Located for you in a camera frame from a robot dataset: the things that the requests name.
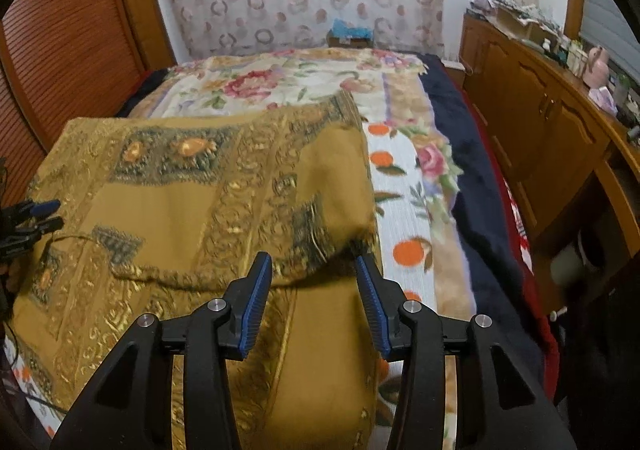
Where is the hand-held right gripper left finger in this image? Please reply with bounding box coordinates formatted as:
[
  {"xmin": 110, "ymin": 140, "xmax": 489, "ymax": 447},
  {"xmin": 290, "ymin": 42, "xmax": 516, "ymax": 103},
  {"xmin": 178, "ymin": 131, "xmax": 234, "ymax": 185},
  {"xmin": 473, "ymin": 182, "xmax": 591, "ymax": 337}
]
[{"xmin": 50, "ymin": 251, "xmax": 275, "ymax": 450}]

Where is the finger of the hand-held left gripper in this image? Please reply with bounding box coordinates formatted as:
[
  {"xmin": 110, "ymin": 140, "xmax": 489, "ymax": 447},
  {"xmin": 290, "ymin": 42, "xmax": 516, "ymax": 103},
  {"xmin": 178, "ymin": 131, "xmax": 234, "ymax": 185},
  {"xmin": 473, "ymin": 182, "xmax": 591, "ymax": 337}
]
[
  {"xmin": 20, "ymin": 199, "xmax": 62, "ymax": 219},
  {"xmin": 15, "ymin": 216, "xmax": 66, "ymax": 237}
]

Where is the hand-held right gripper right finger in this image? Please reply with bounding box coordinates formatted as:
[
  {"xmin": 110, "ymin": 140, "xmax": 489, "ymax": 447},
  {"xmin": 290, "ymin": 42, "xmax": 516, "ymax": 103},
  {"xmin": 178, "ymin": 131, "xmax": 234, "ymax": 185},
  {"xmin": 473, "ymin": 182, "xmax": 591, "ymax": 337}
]
[{"xmin": 354, "ymin": 254, "xmax": 576, "ymax": 450}]

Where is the brown patterned shirt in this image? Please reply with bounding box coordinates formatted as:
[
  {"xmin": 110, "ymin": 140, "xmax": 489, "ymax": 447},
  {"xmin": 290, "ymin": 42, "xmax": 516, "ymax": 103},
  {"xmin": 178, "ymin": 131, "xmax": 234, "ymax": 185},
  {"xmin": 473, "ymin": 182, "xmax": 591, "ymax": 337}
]
[{"xmin": 12, "ymin": 90, "xmax": 401, "ymax": 450}]

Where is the navy blue blanket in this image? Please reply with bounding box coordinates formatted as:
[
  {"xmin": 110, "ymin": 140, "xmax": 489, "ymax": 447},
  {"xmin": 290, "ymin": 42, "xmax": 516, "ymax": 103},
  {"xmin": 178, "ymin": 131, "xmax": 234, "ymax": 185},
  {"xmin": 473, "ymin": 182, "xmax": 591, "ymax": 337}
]
[{"xmin": 420, "ymin": 55, "xmax": 546, "ymax": 381}]

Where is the red blanket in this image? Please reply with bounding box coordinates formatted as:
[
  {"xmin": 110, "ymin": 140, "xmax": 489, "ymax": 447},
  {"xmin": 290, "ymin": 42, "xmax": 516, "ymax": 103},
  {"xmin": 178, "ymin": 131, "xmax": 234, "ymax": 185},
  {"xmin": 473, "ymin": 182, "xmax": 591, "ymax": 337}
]
[{"xmin": 465, "ymin": 95, "xmax": 561, "ymax": 401}]

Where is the louvred wooden wardrobe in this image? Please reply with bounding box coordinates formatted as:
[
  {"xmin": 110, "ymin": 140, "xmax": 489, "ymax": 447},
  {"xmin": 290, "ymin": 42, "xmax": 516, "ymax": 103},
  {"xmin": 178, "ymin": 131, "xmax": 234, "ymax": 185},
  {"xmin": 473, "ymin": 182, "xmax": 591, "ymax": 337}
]
[{"xmin": 0, "ymin": 0, "xmax": 176, "ymax": 191}]

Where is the grey round container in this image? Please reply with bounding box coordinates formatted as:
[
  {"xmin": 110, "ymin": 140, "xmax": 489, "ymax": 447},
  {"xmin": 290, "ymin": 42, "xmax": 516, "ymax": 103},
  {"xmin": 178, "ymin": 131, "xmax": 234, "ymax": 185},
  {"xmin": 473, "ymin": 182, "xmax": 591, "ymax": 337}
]
[{"xmin": 550, "ymin": 244, "xmax": 587, "ymax": 287}]

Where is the floral rose blanket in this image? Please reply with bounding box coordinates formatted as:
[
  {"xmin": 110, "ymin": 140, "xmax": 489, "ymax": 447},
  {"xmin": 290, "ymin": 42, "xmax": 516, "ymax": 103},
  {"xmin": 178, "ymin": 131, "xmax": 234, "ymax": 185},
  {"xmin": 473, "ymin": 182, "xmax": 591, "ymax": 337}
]
[{"xmin": 127, "ymin": 48, "xmax": 476, "ymax": 321}]

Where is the wooden cabinet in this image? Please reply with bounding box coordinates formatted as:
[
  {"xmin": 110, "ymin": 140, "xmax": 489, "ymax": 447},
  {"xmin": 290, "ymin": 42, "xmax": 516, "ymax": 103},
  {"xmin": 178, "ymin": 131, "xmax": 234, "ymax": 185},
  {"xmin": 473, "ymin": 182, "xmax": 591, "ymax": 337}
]
[{"xmin": 457, "ymin": 13, "xmax": 640, "ymax": 281}]

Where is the blue item on box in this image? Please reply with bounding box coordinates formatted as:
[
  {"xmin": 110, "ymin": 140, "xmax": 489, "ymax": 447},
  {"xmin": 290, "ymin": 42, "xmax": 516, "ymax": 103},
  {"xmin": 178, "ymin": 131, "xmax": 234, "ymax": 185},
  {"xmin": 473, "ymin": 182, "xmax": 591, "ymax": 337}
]
[{"xmin": 327, "ymin": 19, "xmax": 374, "ymax": 49}]

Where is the pink tissue pack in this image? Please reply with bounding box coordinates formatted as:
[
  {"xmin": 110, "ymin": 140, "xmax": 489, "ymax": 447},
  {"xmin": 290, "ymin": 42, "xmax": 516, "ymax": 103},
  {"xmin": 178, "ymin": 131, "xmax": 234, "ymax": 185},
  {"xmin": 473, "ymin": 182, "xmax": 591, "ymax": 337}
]
[{"xmin": 590, "ymin": 86, "xmax": 621, "ymax": 110}]

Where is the open cardboard box with clutter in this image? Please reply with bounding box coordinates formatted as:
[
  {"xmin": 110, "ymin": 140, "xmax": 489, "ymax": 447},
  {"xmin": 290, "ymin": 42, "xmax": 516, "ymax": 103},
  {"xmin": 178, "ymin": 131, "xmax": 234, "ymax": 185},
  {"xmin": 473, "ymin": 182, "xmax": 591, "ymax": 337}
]
[{"xmin": 492, "ymin": 0, "xmax": 546, "ymax": 38}]

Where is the grey window blind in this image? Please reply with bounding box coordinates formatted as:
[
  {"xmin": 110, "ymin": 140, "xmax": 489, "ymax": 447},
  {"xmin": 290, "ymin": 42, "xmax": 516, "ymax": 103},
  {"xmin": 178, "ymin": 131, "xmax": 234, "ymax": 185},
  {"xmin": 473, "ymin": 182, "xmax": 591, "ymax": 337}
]
[{"xmin": 580, "ymin": 0, "xmax": 640, "ymax": 76}]

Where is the black cable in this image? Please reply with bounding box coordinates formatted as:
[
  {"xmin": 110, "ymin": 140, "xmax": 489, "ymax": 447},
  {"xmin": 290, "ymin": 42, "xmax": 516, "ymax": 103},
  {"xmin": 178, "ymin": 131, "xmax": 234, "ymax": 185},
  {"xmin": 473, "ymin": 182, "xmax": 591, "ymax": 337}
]
[{"xmin": 42, "ymin": 233, "xmax": 117, "ymax": 257}]

